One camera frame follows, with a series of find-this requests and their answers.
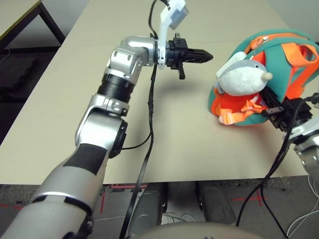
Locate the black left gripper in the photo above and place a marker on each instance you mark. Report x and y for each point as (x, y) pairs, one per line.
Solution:
(175, 52)

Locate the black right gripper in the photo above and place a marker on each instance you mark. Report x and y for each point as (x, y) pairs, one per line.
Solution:
(280, 115)

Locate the grey and white plush toy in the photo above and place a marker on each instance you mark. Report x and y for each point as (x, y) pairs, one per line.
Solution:
(244, 79)

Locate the teal and orange backpack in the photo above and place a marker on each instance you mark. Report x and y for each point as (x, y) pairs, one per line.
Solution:
(276, 57)

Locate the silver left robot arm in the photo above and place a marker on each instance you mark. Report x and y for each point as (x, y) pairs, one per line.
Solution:
(82, 159)

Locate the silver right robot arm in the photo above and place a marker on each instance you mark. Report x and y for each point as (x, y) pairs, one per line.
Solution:
(309, 159)

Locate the dark grey right robot leg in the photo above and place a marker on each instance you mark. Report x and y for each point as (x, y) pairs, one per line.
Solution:
(216, 204)

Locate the dark grey robot leg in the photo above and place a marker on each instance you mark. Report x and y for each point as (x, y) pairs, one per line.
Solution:
(216, 204)
(149, 206)

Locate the grey robot torso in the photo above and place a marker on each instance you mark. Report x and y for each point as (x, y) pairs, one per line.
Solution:
(197, 231)

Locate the dark grey left robot leg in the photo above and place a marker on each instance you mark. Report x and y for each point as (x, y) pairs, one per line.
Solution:
(149, 206)

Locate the black floor mat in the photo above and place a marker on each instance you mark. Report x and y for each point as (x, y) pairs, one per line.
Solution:
(17, 72)

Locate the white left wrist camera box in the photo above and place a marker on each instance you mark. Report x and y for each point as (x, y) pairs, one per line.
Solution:
(164, 30)

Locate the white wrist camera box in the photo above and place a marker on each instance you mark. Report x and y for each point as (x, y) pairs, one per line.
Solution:
(304, 129)
(164, 30)

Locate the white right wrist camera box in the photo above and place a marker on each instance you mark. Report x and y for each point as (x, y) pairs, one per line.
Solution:
(304, 129)

